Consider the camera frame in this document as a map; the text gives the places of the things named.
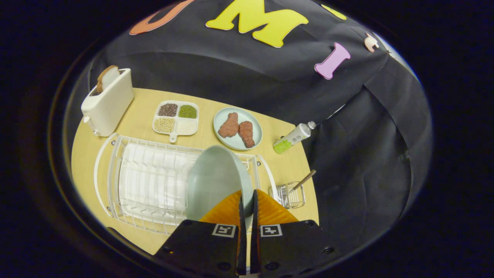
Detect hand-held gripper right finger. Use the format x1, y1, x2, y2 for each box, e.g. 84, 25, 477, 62
250, 188, 336, 276

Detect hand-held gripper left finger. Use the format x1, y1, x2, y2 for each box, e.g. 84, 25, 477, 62
154, 189, 247, 276

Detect wire basket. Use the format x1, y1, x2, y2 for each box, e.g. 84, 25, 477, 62
269, 182, 306, 209

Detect wooden handle spoon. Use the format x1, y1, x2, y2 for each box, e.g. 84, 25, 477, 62
288, 170, 316, 193

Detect white wire dish rack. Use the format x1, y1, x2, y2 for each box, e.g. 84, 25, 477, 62
94, 133, 278, 235

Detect pale green plate with meat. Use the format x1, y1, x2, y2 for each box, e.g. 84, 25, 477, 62
213, 107, 263, 151

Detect brown meat piece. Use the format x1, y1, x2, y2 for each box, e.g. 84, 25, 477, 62
239, 121, 255, 149
218, 112, 240, 139

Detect green label drink bottle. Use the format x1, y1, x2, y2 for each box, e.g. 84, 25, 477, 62
273, 121, 317, 154

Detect white divided seasoning tray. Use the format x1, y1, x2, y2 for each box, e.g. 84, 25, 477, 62
152, 100, 200, 143

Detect black backdrop cloth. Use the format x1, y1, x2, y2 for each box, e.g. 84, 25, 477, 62
89, 0, 433, 247

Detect white toaster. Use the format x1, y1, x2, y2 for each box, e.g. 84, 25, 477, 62
81, 68, 135, 137

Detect bread slice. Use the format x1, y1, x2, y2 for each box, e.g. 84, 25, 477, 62
96, 65, 121, 94

